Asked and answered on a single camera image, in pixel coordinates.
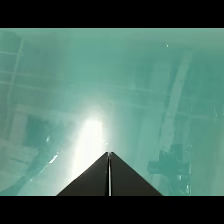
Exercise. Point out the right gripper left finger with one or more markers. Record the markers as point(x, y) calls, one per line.
point(95, 181)

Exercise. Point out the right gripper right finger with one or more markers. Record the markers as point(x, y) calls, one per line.
point(128, 181)

